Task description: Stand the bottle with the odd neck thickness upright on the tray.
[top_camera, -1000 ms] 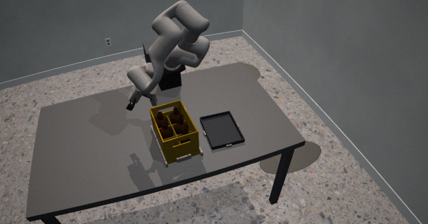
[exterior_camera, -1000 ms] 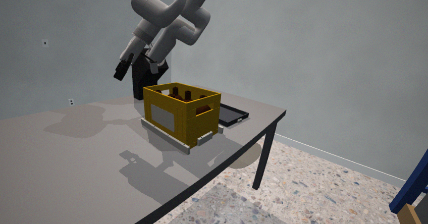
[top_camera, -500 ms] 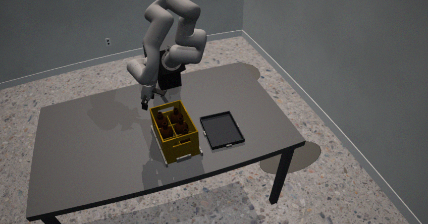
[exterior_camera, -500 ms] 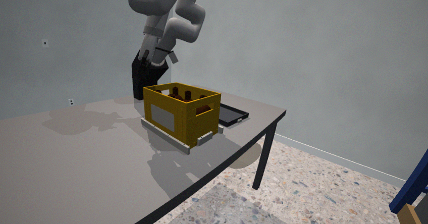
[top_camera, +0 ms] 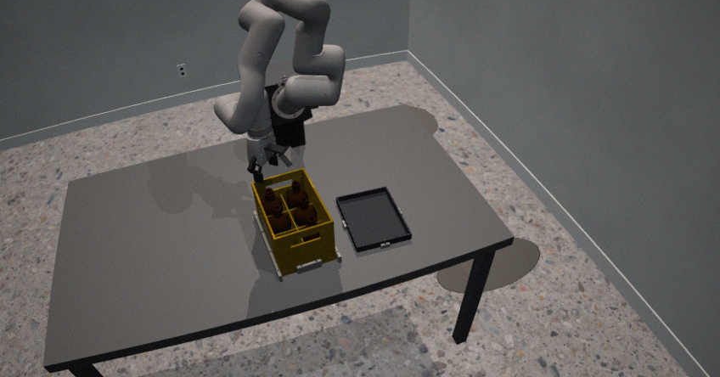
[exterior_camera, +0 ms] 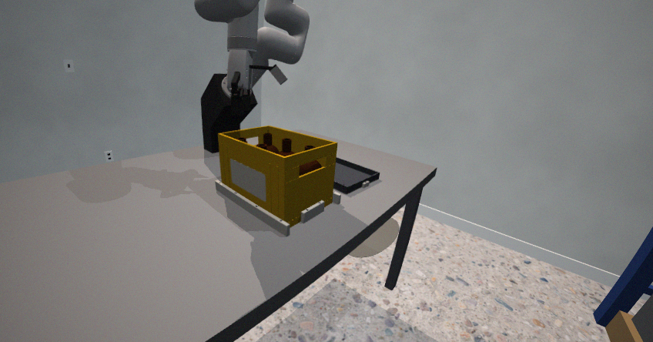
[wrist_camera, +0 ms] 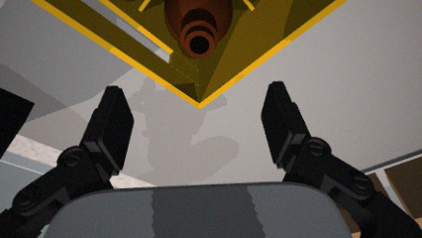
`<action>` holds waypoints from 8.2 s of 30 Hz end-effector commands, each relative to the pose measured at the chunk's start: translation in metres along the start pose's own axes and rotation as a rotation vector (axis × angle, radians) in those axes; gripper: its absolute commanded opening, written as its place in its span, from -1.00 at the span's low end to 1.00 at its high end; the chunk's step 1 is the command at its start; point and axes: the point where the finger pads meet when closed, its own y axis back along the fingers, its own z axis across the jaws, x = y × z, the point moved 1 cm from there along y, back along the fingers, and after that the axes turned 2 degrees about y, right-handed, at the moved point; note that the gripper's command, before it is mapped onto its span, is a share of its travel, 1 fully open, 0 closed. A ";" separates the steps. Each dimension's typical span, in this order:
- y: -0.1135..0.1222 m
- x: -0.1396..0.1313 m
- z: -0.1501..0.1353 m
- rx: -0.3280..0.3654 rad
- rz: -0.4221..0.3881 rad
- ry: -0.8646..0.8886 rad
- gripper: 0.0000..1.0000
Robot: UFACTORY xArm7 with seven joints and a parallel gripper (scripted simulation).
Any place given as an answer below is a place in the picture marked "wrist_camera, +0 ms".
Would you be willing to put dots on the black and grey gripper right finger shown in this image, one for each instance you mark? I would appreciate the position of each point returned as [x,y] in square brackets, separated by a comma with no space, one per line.
[309,160]

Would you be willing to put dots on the yellow translucent crate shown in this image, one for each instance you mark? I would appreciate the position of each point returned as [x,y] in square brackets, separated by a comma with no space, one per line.
[257,32]

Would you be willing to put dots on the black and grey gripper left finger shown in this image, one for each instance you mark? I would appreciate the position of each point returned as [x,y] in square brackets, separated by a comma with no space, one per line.
[80,169]

